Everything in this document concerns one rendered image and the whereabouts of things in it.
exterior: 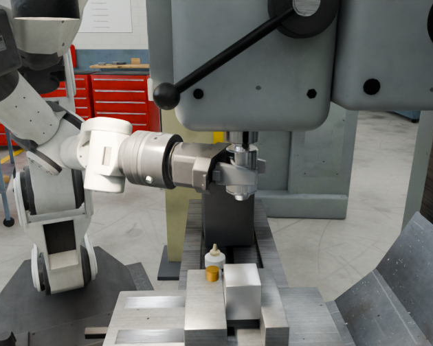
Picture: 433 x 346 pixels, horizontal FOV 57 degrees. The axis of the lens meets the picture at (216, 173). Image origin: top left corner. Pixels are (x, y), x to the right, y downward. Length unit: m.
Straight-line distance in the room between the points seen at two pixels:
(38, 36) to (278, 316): 0.63
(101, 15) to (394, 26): 9.50
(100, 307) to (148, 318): 0.79
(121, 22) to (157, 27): 9.23
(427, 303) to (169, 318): 0.43
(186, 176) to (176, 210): 1.93
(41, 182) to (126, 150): 0.57
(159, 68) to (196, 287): 0.34
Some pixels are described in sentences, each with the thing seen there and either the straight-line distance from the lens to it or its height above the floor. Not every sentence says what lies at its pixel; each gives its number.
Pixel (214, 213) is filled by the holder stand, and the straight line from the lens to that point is 0.95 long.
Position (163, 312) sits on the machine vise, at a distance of 0.68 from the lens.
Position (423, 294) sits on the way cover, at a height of 1.00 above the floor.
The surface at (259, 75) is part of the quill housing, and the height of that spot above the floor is 1.38.
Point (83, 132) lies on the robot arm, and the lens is 0.73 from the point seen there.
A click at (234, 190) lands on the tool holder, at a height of 1.21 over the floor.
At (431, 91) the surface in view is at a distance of 0.50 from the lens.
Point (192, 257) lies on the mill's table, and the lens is 0.95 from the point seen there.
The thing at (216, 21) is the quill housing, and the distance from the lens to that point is 0.46.
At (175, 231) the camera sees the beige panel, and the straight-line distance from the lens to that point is 2.57.
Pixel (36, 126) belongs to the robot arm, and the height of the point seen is 1.26.
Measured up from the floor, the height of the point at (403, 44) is 1.41.
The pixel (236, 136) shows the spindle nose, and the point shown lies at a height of 1.29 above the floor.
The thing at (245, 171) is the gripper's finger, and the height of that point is 1.24.
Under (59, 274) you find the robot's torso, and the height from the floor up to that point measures 0.71.
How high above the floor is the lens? 1.42
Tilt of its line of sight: 19 degrees down
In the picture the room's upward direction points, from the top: straight up
